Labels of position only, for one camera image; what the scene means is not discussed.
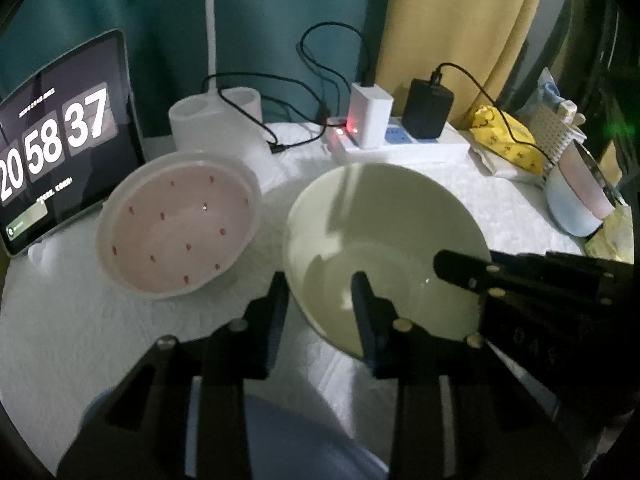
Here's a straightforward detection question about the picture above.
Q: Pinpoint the pink speckled bowl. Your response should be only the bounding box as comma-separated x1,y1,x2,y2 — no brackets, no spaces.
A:
96,150,263,301

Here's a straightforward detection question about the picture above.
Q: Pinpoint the plain pink bowl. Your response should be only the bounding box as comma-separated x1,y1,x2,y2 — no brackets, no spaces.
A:
557,144,617,221

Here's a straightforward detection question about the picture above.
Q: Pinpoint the white charger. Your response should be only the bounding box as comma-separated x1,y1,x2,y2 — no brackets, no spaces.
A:
348,82,393,150

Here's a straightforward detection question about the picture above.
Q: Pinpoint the black charger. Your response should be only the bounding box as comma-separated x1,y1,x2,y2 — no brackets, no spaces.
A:
402,78,455,138

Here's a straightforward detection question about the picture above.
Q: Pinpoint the black window frame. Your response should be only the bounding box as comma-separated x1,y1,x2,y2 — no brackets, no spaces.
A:
550,0,640,171

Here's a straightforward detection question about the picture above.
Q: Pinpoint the blue yellow packet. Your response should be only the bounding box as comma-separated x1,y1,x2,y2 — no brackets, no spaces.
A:
537,67,578,121

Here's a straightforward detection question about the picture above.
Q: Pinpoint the white desk lamp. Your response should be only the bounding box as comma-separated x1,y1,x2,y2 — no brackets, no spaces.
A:
168,0,264,161

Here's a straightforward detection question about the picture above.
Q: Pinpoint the cream bowl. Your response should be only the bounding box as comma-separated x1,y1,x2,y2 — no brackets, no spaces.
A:
282,162,493,361

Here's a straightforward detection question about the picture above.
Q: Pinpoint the black lamp cable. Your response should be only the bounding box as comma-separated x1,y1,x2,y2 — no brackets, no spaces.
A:
202,22,375,156

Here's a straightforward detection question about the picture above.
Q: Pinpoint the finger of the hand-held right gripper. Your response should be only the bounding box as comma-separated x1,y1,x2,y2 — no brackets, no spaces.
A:
492,249,640,287
434,249,501,295

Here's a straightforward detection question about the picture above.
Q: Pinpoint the white textured tablecloth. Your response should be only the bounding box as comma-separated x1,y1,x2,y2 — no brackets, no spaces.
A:
0,120,601,480

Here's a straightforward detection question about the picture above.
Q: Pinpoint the yellow curtain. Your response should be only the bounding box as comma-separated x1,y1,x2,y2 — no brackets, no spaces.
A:
375,0,551,117

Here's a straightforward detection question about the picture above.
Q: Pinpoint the white plastic basket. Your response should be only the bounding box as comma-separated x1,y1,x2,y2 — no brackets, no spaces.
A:
527,105,586,161

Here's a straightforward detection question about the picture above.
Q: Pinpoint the teal curtain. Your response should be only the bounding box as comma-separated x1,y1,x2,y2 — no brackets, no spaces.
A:
0,0,396,142

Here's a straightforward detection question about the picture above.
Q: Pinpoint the black charger cable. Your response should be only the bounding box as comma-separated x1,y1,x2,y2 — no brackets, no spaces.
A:
431,62,557,167

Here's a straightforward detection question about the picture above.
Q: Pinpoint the tablet with clock display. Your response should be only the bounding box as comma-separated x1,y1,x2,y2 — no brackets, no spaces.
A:
0,29,146,260

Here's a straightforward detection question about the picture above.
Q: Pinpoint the white power strip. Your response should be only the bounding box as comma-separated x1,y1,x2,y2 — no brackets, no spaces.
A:
322,116,471,166

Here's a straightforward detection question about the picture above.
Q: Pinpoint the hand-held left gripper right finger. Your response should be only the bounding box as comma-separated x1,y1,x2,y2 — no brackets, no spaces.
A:
350,271,586,480

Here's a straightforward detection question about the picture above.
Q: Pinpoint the pale blue bowl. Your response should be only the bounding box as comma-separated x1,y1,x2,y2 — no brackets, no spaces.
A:
545,164,606,238

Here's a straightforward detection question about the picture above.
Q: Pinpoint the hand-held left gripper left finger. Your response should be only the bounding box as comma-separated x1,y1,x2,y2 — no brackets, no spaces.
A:
57,271,290,480

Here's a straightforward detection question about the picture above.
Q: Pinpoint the light blue plate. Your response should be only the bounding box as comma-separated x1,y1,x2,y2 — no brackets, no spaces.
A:
82,392,391,480

